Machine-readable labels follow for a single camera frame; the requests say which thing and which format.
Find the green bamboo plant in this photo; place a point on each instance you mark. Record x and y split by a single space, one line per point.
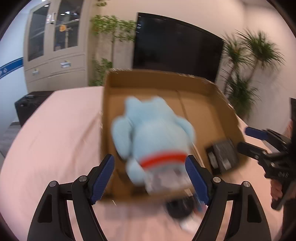
105 31

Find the grey glass door cabinet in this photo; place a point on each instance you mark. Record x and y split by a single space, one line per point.
55 45

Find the brown cardboard box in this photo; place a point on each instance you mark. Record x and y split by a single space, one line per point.
194 98

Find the black side table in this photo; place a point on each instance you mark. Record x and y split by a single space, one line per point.
29 103

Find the green palm plant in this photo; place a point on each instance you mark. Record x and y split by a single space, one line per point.
245 53

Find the black television screen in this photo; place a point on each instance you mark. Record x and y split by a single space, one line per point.
166 44

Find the blue plush toy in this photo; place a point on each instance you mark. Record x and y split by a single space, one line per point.
149 136

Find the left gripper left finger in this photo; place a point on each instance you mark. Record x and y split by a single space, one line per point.
51 220

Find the black product box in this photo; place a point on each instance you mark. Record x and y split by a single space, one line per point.
222 156

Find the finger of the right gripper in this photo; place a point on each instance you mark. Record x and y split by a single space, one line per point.
251 151
263 135

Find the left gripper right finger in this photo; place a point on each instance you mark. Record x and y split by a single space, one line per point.
247 219

